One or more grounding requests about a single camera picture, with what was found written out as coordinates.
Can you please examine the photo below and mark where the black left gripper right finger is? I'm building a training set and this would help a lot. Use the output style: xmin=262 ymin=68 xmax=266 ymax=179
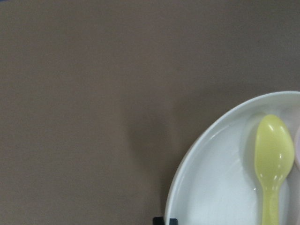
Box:
xmin=169 ymin=218 xmax=178 ymax=225

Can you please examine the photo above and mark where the white round plate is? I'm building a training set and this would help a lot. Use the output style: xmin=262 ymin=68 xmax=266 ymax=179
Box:
xmin=164 ymin=91 xmax=300 ymax=225

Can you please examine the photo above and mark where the pink plastic spoon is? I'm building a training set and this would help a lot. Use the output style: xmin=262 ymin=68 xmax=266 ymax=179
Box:
xmin=294 ymin=128 xmax=300 ymax=169

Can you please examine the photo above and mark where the yellow plastic spoon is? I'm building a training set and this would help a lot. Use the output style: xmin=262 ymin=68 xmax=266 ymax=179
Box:
xmin=254 ymin=114 xmax=295 ymax=225

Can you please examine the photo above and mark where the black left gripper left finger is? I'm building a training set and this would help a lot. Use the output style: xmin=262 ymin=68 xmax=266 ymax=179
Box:
xmin=153 ymin=217 xmax=164 ymax=225

